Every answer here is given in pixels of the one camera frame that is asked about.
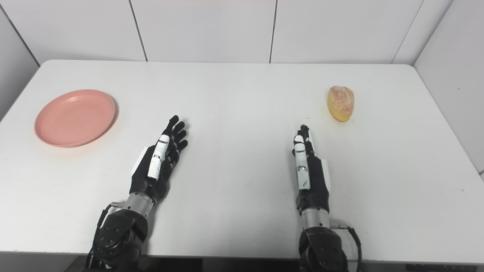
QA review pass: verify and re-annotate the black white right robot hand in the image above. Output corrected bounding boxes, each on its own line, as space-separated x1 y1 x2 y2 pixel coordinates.
292 125 331 216

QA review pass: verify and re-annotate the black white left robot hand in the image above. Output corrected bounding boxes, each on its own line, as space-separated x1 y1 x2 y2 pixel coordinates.
130 115 188 202

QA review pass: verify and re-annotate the pink round plate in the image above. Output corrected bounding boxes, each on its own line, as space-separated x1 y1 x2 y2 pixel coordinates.
34 89 116 148

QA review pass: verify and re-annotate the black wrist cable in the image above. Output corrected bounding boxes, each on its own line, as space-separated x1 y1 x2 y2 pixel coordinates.
85 202 125 269
330 223 363 272

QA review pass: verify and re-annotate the oval bread roll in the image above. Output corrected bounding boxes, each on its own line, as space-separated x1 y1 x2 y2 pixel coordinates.
327 86 355 122

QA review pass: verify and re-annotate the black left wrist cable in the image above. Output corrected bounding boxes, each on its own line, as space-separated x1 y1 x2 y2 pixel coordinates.
85 202 125 269

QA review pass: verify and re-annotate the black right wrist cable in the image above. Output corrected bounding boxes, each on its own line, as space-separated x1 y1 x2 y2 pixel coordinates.
330 223 363 272

